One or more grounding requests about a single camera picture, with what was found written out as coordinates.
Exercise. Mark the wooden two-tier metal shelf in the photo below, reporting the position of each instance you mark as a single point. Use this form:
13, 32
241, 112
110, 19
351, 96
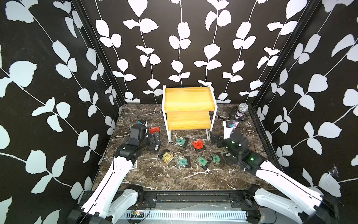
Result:
189, 108

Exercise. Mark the small green tea bag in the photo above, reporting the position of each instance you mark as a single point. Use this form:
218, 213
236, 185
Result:
217, 159

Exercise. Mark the yellow label tea bag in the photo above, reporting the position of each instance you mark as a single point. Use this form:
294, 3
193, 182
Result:
166, 156

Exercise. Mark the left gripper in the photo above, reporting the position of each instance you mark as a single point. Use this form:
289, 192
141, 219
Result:
152, 141

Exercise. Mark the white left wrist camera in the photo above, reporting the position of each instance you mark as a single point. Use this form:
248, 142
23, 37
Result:
142, 121

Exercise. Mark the red tea bag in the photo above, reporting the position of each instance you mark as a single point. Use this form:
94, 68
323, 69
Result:
154, 130

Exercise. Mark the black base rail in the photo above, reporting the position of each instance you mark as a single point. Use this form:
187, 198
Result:
193, 198

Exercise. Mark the teal floral tea bag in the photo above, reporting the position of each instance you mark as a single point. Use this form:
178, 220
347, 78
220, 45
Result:
184, 162

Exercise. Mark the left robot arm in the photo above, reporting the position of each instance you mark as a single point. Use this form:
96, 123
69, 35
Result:
102, 207

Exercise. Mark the green label tea bag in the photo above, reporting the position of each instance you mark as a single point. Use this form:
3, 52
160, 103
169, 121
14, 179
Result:
203, 162

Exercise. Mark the purple glitter microphone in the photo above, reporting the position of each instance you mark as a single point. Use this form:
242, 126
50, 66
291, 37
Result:
243, 106

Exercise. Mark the black barcode tea bag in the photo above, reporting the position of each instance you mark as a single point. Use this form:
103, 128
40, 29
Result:
229, 158

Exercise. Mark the small green circuit board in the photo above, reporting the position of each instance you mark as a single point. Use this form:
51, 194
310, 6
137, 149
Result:
137, 214

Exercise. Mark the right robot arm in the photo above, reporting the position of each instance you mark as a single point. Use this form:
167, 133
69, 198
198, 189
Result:
299, 203

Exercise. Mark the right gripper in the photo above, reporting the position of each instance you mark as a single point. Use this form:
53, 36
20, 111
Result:
221, 139

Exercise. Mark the white slotted cable duct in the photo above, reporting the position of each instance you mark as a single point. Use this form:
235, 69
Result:
230, 216

